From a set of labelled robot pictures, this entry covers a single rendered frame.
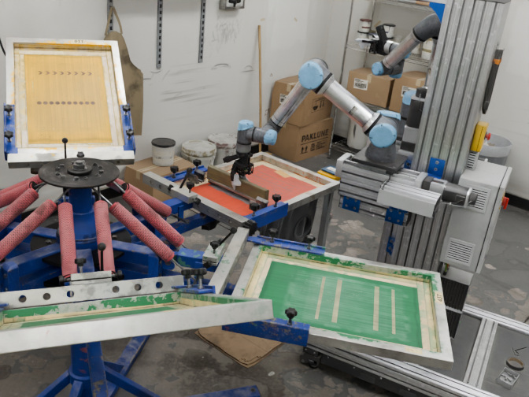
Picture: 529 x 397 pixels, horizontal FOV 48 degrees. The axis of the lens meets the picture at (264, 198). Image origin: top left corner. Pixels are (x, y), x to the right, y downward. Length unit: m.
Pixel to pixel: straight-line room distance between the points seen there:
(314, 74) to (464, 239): 1.11
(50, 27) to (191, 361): 2.50
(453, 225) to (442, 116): 0.54
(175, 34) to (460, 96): 2.93
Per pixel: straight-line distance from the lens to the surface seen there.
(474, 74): 2.93
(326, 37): 6.95
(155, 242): 2.29
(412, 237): 3.22
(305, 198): 3.05
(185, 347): 3.54
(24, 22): 4.45
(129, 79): 4.94
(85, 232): 2.41
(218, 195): 3.06
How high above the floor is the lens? 2.22
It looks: 24 degrees down
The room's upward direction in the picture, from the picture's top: 6 degrees clockwise
